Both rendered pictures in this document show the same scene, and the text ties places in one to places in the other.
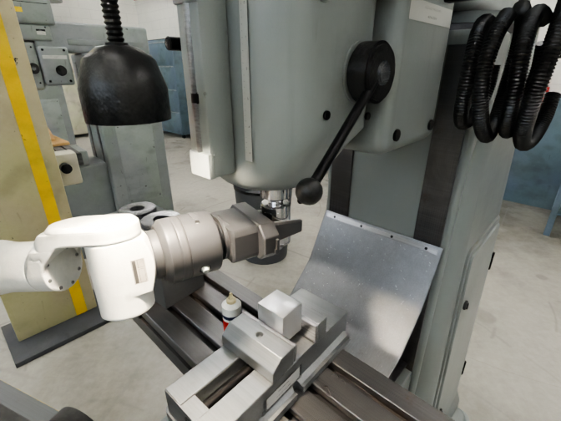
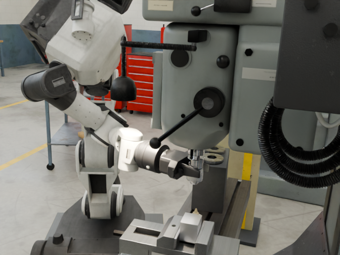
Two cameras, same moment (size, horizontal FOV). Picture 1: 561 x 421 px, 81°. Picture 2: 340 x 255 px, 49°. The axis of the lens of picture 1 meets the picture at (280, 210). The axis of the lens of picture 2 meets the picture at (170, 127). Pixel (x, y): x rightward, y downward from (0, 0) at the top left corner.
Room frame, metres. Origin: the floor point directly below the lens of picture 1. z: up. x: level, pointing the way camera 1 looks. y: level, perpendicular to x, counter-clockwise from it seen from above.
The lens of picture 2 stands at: (-0.01, -0.83, 1.65)
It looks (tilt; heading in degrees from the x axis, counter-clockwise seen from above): 17 degrees down; 64
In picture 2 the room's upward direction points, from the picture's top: 2 degrees clockwise
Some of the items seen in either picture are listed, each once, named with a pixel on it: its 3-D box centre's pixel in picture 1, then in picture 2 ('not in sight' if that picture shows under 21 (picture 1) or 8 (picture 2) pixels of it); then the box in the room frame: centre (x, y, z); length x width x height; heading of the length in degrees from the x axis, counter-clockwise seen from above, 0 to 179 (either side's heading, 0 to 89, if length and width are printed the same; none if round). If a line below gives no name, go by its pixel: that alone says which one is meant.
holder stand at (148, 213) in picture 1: (154, 248); (211, 175); (0.73, 0.32, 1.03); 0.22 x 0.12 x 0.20; 53
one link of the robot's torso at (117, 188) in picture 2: not in sight; (103, 200); (0.45, 0.92, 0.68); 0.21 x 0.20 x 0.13; 67
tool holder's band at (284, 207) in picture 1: (275, 205); (196, 158); (0.48, 0.01, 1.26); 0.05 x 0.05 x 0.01
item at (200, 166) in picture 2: (275, 224); (195, 169); (0.48, 0.01, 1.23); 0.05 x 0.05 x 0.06
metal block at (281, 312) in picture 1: (280, 316); (190, 227); (0.47, 0.00, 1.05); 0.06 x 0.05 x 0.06; 49
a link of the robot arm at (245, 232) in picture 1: (222, 237); (167, 161); (0.43, 0.08, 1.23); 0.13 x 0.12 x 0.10; 33
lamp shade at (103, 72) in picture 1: (123, 83); (123, 87); (0.31, 0.14, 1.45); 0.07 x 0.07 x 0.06
